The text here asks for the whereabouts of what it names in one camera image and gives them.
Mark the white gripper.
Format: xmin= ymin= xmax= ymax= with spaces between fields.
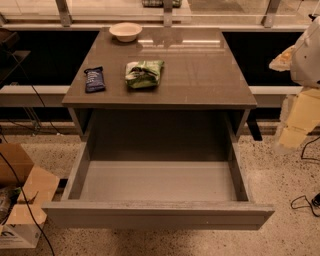
xmin=269 ymin=45 xmax=320 ymax=154

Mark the green jalapeno chip bag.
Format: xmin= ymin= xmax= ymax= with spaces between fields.
xmin=125 ymin=60 xmax=164 ymax=89

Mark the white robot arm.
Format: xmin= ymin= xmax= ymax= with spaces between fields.
xmin=269 ymin=16 xmax=320 ymax=154

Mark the grey cabinet with top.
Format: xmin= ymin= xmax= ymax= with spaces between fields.
xmin=62 ymin=27 xmax=257 ymax=134

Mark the open grey top drawer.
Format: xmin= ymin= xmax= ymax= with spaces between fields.
xmin=43 ymin=110 xmax=274 ymax=230

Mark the dark blue snack bag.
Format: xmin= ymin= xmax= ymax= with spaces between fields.
xmin=84 ymin=66 xmax=106 ymax=93

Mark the white paper bowl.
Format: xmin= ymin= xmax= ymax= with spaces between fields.
xmin=109 ymin=22 xmax=142 ymax=42

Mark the white low shelf bench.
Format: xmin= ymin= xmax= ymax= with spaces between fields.
xmin=0 ymin=85 xmax=69 ymax=107

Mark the brown cardboard box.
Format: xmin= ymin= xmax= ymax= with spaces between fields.
xmin=0 ymin=143 xmax=59 ymax=249

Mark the black cable right floor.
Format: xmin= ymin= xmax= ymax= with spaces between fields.
xmin=290 ymin=135 xmax=320 ymax=218

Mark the metal window frame railing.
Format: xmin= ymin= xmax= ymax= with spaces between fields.
xmin=0 ymin=0 xmax=320 ymax=31

